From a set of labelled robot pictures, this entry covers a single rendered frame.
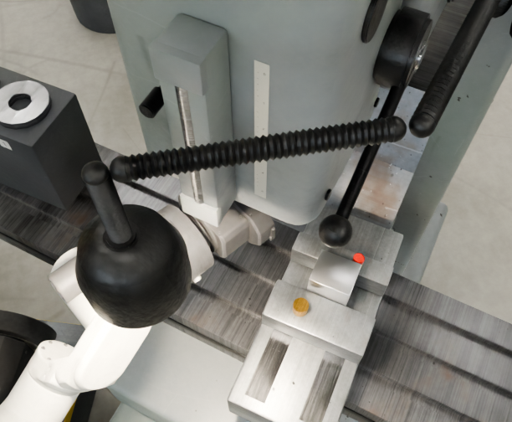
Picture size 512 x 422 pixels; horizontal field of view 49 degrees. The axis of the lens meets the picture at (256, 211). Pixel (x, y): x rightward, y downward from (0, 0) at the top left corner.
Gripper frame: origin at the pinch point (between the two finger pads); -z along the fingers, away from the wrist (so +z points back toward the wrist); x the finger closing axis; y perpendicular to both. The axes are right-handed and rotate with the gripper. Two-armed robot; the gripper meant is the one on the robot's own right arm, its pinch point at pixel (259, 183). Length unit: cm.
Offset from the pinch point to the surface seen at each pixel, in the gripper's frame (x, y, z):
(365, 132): -18.8, -35.1, 10.5
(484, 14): -17.6, -35.4, -1.3
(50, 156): 33.6, 14.9, 14.4
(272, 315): -8.9, 17.6, 5.4
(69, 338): 38, 84, 29
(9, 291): 86, 124, 36
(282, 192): -9.5, -14.7, 6.1
